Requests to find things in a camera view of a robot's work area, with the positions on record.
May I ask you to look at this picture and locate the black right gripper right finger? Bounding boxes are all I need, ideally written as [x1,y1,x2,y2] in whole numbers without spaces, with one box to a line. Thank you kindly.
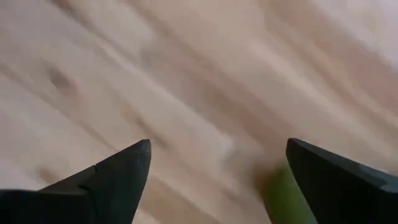
[285,138,398,224]

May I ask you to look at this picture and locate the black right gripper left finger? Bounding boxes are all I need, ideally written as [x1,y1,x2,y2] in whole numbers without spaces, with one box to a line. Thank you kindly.
[0,139,152,224]

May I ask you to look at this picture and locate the green avocado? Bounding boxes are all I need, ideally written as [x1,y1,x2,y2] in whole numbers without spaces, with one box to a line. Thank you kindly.
[262,160,320,224]

